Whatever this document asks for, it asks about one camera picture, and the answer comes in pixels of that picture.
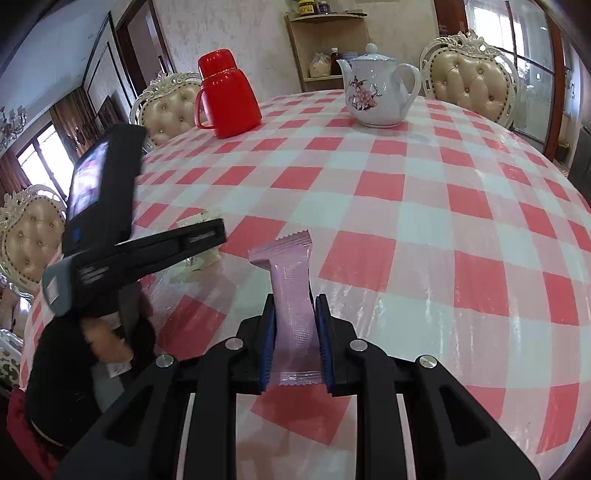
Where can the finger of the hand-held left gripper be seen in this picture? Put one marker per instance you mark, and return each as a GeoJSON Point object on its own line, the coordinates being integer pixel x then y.
{"type": "Point", "coordinates": [184, 242]}

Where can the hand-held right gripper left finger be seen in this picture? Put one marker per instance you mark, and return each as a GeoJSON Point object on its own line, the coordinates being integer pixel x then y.
{"type": "Point", "coordinates": [268, 350]}

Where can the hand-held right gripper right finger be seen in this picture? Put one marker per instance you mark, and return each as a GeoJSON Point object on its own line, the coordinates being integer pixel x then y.
{"type": "Point", "coordinates": [325, 350]}

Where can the white snack packet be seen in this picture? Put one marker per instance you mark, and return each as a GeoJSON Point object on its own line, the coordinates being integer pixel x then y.
{"type": "Point", "coordinates": [203, 260]}

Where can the purple snack packet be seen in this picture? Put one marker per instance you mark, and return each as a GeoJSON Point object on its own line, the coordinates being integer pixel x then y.
{"type": "Point", "coordinates": [291, 300]}

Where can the person's left forearm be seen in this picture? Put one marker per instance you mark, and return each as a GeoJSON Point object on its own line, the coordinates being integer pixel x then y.
{"type": "Point", "coordinates": [60, 369]}

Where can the person's left hand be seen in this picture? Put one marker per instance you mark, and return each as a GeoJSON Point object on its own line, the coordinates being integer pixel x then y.
{"type": "Point", "coordinates": [108, 344]}

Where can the cream tufted dining chair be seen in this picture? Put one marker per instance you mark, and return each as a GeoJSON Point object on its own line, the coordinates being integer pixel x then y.
{"type": "Point", "coordinates": [471, 78]}
{"type": "Point", "coordinates": [168, 110]}
{"type": "Point", "coordinates": [32, 240]}
{"type": "Point", "coordinates": [10, 360]}

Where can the black television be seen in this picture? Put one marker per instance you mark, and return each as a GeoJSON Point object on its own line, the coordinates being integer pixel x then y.
{"type": "Point", "coordinates": [108, 113]}

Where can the brown curtain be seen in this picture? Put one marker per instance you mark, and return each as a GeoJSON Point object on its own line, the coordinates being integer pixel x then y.
{"type": "Point", "coordinates": [74, 117]}

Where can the red thermos jug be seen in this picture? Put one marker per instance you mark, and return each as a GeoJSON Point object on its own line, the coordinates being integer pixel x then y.
{"type": "Point", "coordinates": [231, 97]}

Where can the pale food bag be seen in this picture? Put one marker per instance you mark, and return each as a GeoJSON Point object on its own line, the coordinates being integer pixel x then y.
{"type": "Point", "coordinates": [319, 65]}

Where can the brown bottle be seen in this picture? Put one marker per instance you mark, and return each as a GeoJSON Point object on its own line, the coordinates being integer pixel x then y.
{"type": "Point", "coordinates": [335, 62]}

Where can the person's red garment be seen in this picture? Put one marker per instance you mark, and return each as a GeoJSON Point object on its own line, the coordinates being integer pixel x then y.
{"type": "Point", "coordinates": [27, 434]}

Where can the white floral teapot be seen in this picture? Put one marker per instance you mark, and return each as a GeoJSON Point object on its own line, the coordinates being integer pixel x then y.
{"type": "Point", "coordinates": [374, 92]}

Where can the wooden corner shelf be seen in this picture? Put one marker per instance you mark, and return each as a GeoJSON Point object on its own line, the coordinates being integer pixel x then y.
{"type": "Point", "coordinates": [323, 32]}

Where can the yellow lid jar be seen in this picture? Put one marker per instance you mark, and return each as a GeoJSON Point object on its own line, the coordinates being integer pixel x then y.
{"type": "Point", "coordinates": [306, 7]}

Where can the dark jar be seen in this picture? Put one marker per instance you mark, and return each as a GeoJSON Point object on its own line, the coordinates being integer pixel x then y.
{"type": "Point", "coordinates": [324, 6]}

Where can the glass partition door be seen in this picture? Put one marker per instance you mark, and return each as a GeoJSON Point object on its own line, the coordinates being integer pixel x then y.
{"type": "Point", "coordinates": [512, 69]}

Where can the ornate wall lamp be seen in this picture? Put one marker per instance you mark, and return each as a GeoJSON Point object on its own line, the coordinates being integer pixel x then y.
{"type": "Point", "coordinates": [11, 127]}

